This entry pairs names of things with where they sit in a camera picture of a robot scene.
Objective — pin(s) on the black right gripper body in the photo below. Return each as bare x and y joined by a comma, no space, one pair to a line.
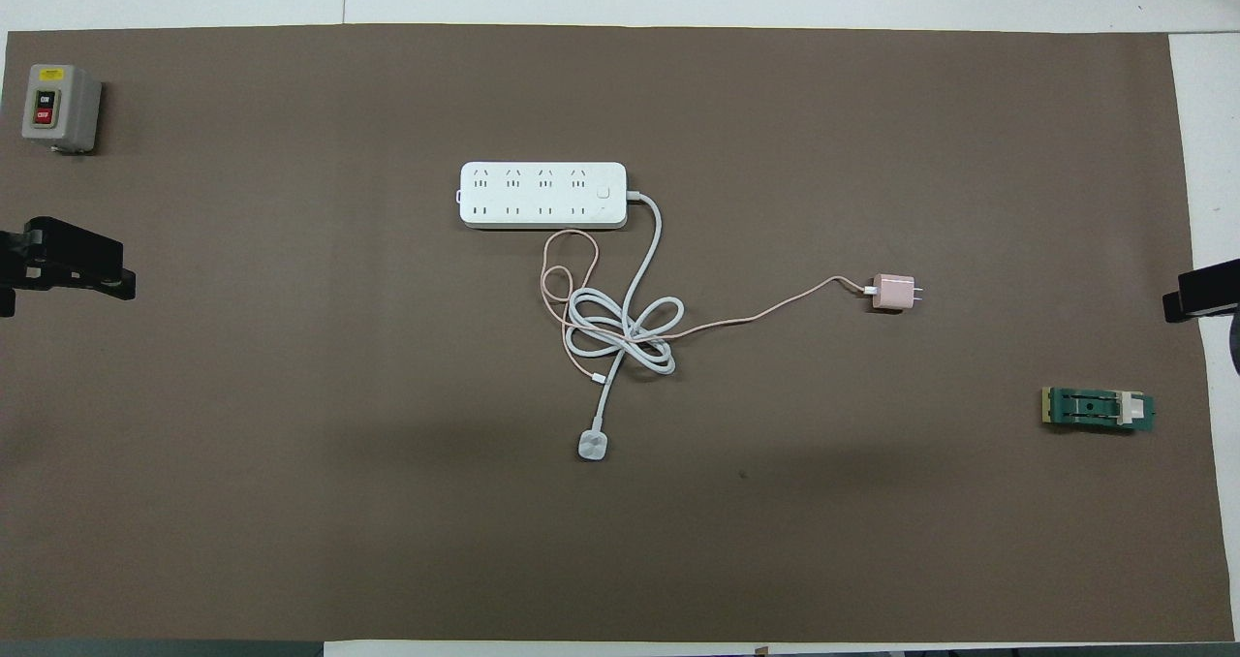
1211,291

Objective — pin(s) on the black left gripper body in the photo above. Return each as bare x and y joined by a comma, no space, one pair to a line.
68,250

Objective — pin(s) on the pink usb charger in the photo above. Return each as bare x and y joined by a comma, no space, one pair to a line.
893,292

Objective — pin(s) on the white power strip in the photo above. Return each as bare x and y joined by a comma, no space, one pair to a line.
542,195

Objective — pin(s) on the brown paper table mat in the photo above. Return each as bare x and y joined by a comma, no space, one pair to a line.
291,492

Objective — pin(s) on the grey on-off switch box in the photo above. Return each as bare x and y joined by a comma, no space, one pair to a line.
60,107

